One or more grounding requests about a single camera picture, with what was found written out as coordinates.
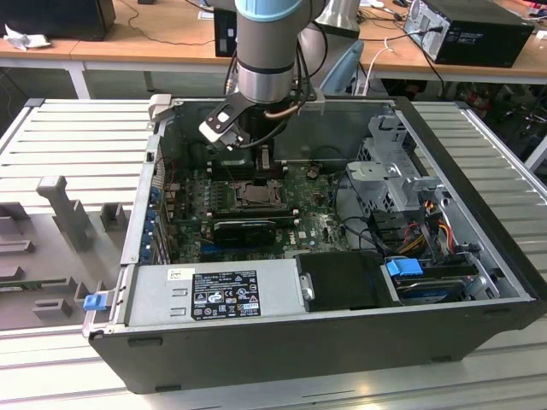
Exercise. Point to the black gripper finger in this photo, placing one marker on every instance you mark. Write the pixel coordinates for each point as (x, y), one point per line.
(258, 160)
(271, 160)

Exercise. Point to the small CPU plate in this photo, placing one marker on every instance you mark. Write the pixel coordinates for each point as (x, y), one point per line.
(259, 196)

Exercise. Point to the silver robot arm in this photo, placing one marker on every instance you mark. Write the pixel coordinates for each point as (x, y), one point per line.
(265, 64)

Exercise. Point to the black RAM slot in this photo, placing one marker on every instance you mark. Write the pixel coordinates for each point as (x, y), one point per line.
(239, 174)
(196, 221)
(256, 211)
(222, 164)

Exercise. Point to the CPU socket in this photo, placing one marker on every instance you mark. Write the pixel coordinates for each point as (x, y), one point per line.
(237, 204)

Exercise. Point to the black disk bay cover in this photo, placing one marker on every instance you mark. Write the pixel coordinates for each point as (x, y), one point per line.
(342, 282)

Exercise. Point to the black graphics card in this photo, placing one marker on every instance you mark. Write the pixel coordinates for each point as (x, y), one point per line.
(243, 234)

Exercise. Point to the green motherboard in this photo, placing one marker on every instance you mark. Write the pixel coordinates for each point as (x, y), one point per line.
(316, 222)

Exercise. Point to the small black upright box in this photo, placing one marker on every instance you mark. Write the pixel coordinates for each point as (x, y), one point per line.
(224, 34)

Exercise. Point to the pale blue teach pendant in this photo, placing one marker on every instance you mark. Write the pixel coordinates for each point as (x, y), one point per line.
(347, 70)

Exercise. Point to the grey case latch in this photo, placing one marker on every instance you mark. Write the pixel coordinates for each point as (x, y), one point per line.
(159, 107)

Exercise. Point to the grey metal drive cage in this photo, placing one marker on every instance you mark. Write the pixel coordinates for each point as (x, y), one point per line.
(376, 171)

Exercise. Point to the blue card retainer clip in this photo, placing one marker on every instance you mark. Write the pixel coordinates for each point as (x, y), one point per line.
(147, 247)
(153, 196)

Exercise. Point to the silver metal latch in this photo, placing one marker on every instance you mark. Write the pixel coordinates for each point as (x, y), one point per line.
(307, 288)

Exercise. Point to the small white sticker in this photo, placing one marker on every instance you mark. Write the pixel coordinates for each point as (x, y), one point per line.
(180, 273)

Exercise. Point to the black power supply label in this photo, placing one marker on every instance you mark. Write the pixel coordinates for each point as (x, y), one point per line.
(224, 294)

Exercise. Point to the wooden desk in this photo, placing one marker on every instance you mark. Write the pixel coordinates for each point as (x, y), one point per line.
(141, 47)
(397, 60)

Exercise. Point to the blue disk carrier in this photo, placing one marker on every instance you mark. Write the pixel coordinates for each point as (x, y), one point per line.
(404, 269)

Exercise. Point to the silver power supply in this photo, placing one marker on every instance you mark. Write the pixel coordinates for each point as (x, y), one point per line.
(149, 299)

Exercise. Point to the black open PC case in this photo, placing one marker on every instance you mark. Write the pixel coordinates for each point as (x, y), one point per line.
(256, 354)

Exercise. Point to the hard disk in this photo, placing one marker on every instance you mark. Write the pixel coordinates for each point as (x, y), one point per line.
(427, 294)

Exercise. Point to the blue case latch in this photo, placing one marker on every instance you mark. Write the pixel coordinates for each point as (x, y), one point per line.
(95, 302)

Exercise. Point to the large black box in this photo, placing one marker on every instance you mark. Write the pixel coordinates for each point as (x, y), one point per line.
(55, 19)

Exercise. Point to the grey parts rack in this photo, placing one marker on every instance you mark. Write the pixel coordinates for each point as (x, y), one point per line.
(42, 256)

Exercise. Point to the black desktop PC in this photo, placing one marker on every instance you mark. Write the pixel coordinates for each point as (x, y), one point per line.
(483, 42)

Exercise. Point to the crumpled white paper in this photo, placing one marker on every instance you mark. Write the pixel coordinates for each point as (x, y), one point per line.
(25, 39)

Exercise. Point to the green RAM stick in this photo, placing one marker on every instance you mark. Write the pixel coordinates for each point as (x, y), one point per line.
(21, 285)

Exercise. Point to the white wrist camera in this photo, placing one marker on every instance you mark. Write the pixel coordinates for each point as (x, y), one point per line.
(220, 128)

